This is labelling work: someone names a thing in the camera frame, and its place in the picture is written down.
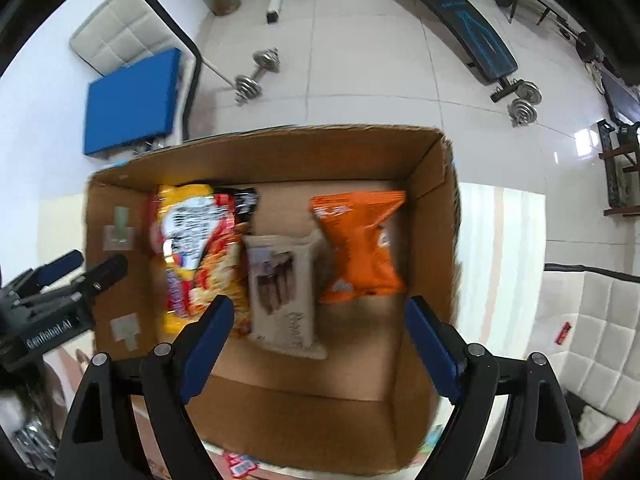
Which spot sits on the chrome dumbbell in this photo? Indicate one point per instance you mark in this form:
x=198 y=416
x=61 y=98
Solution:
x=525 y=102
x=257 y=75

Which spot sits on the dark wooden rack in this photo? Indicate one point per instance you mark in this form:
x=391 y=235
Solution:
x=617 y=170

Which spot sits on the silver packets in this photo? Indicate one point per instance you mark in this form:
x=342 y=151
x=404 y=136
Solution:
x=35 y=442

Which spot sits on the blue foam pad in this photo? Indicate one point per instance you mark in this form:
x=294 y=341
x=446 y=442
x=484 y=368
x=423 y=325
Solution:
x=132 y=102

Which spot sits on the yellow red noodle packet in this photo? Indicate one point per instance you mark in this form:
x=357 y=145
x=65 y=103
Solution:
x=190 y=240

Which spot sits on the beige wafer packet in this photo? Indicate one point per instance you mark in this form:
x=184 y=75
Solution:
x=282 y=290

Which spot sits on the white padded stool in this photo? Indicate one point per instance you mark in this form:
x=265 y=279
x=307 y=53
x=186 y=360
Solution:
x=120 y=25

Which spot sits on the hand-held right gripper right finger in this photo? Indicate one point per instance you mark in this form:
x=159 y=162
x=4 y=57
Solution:
x=430 y=347

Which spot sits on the red cloth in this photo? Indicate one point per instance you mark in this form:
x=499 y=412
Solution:
x=615 y=452

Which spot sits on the black snack packet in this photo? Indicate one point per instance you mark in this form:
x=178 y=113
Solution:
x=245 y=205

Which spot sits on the black blue sit-up bench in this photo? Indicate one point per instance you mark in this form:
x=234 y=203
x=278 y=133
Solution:
x=460 y=15

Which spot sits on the black barbell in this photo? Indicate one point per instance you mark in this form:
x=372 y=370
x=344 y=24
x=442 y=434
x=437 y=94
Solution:
x=550 y=7

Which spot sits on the brown cardboard box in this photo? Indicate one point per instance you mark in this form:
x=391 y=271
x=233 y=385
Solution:
x=350 y=340

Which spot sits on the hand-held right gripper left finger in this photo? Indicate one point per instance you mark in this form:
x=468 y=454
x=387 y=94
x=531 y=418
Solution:
x=207 y=345

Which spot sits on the white padded sofa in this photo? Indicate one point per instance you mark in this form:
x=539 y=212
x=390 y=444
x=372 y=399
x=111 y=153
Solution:
x=600 y=330

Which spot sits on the red tag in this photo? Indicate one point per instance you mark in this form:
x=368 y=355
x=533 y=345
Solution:
x=563 y=333

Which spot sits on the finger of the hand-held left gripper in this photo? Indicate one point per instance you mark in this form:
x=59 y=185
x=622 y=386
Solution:
x=55 y=267
x=100 y=277

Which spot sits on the plain orange snack packet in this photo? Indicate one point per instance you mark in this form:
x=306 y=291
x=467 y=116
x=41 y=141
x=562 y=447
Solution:
x=362 y=250

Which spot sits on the red blue snack packet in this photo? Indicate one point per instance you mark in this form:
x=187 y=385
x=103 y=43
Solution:
x=240 y=465

